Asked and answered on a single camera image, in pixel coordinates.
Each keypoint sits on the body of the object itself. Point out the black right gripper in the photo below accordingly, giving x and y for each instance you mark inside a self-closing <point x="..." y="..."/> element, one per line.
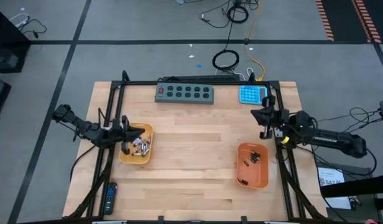
<point x="272" y="119"/>

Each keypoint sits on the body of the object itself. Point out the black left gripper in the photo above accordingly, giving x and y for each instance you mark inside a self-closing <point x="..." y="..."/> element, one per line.
<point x="125" y="146"/>

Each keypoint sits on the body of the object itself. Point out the black copper Duracell battery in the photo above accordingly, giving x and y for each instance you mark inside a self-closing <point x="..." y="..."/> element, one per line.
<point x="243" y="181"/>
<point x="254" y="159"/>
<point x="257" y="156"/>
<point x="246" y="162"/>
<point x="255" y="153"/>

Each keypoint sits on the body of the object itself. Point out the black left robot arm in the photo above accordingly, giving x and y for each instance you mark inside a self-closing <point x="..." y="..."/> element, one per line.
<point x="85" y="129"/>

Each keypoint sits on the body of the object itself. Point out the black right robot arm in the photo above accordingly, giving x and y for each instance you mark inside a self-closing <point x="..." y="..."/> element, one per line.
<point x="328" y="140"/>

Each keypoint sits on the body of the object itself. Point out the blue calculator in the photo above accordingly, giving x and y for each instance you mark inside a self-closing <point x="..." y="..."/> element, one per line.
<point x="253" y="95"/>

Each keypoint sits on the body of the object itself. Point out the yellow plastic bin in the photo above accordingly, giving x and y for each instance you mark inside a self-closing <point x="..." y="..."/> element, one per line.
<point x="129" y="158"/>

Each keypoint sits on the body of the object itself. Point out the yellow label tag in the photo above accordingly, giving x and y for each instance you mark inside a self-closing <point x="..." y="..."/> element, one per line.
<point x="285" y="140"/>

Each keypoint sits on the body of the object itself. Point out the orange plastic bin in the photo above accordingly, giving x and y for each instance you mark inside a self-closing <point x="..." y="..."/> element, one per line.
<point x="256" y="174"/>

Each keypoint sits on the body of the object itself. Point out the grey power strip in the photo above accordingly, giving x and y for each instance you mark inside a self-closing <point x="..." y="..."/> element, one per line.
<point x="183" y="93"/>

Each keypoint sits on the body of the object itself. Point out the black remote control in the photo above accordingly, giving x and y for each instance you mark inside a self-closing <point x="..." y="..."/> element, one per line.
<point x="110" y="199"/>

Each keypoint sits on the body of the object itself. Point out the white printed paper sheet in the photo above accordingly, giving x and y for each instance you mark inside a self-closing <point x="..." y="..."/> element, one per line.
<point x="329" y="174"/>

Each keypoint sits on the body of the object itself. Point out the black metal beam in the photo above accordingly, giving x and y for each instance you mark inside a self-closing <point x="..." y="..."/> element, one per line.
<point x="365" y="186"/>

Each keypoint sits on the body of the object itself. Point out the black orange-striped floor mat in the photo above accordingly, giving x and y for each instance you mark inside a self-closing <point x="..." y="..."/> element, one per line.
<point x="344" y="18"/>

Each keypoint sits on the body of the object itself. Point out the black equipment cabinet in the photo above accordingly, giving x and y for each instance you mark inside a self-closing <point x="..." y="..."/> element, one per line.
<point x="8" y="46"/>

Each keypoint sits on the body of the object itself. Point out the black aluminium table frame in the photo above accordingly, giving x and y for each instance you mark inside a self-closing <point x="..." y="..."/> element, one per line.
<point x="138" y="83"/>

